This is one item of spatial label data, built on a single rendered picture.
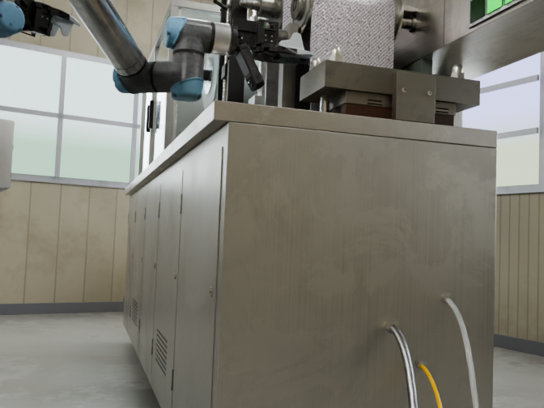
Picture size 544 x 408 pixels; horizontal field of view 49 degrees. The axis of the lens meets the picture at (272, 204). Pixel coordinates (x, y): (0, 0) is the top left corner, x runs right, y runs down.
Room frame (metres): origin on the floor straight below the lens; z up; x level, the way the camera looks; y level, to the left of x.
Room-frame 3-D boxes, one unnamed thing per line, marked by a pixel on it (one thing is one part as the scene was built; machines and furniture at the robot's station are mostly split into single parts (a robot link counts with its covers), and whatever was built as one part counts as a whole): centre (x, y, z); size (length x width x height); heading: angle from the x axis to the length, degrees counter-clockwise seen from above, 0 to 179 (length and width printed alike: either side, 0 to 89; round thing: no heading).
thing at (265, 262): (2.46, 0.17, 0.43); 2.52 x 0.64 x 0.86; 17
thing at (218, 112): (2.46, 0.18, 0.88); 2.52 x 0.66 x 0.04; 17
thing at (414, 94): (1.34, -0.31, 0.97); 0.10 x 0.03 x 0.11; 107
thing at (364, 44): (1.53, -0.19, 1.11); 0.23 x 0.01 x 0.18; 107
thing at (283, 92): (1.57, -0.01, 1.05); 0.06 x 0.05 x 0.31; 107
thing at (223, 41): (1.43, 0.14, 1.11); 0.08 x 0.05 x 0.08; 18
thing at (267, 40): (1.45, 0.06, 1.12); 0.12 x 0.08 x 0.09; 108
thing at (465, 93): (1.43, -0.27, 1.00); 0.40 x 0.16 x 0.06; 107
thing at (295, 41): (1.46, -0.05, 1.12); 0.09 x 0.03 x 0.06; 99
